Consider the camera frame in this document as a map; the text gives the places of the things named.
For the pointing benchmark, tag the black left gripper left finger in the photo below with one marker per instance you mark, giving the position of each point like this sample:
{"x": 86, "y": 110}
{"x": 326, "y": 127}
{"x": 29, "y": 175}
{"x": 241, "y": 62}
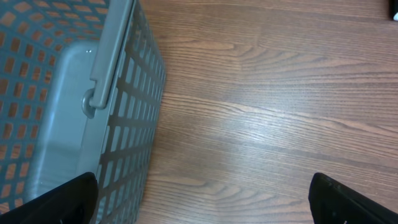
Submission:
{"x": 72, "y": 202}

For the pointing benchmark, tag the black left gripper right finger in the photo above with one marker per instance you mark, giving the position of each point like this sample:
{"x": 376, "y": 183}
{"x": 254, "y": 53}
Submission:
{"x": 332, "y": 202}

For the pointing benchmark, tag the white barcode scanner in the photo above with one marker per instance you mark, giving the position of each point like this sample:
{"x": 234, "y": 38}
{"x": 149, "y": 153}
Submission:
{"x": 393, "y": 9}

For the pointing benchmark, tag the grey plastic basket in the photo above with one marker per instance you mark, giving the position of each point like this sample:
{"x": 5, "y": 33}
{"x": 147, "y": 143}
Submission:
{"x": 81, "y": 86}

